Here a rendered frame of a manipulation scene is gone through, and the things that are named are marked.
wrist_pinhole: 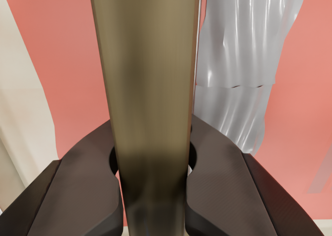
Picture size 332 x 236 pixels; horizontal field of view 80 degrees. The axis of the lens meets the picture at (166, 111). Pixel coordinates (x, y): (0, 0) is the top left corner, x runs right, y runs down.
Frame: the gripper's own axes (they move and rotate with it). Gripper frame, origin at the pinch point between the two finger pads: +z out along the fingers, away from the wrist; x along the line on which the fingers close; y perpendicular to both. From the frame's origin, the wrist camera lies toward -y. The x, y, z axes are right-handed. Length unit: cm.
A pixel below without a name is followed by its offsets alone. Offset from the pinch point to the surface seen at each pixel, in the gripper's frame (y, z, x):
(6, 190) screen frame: 9.8, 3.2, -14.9
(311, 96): 1.3, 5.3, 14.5
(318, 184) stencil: 13.3, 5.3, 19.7
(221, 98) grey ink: 1.1, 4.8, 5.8
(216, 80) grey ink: -0.6, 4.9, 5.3
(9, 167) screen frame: 8.2, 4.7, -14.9
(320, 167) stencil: 10.5, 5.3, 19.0
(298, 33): -4.2, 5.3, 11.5
